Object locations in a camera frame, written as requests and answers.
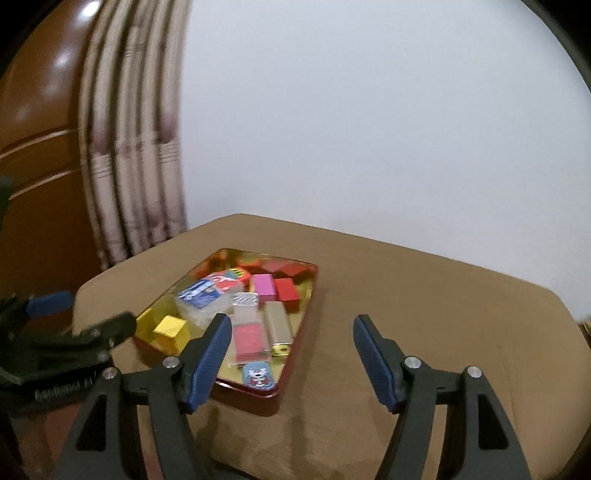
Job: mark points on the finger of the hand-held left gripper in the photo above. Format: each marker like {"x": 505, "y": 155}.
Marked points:
{"x": 51, "y": 303}
{"x": 108, "y": 330}

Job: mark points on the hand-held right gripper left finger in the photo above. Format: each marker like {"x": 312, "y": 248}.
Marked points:
{"x": 210, "y": 360}

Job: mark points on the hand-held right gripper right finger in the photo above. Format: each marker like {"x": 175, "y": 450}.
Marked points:
{"x": 375, "y": 360}

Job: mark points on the clear case with red content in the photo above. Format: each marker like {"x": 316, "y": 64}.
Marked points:
{"x": 250, "y": 342}

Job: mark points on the blue cartoon-print eraser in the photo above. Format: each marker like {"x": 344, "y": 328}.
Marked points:
{"x": 257, "y": 374}

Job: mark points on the yellow box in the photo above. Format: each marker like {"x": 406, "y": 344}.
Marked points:
{"x": 170, "y": 330}

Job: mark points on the red tin box gold inside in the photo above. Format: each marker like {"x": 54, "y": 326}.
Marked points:
{"x": 258, "y": 404}

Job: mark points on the beige box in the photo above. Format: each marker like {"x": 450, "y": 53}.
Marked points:
{"x": 278, "y": 325}

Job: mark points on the bright red block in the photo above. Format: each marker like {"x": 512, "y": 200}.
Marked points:
{"x": 286, "y": 293}

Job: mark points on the clear plastic case blue label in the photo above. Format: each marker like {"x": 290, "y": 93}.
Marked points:
{"x": 203, "y": 299}

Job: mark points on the brown tablecloth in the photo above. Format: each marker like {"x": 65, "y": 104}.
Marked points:
{"x": 438, "y": 332}

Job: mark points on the red rainbow-print box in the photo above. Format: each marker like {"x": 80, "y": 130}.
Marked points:
{"x": 227, "y": 278}

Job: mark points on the pink block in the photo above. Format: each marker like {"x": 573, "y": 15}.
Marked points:
{"x": 264, "y": 287}

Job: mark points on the orange-red block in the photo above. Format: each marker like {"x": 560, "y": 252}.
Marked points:
{"x": 251, "y": 266}

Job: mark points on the dark red block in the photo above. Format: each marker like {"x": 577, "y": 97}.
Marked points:
{"x": 277, "y": 267}

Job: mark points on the brown wooden door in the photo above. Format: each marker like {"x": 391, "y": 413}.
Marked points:
{"x": 41, "y": 138}

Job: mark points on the striped beige curtain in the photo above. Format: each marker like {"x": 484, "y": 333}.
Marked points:
{"x": 134, "y": 138}

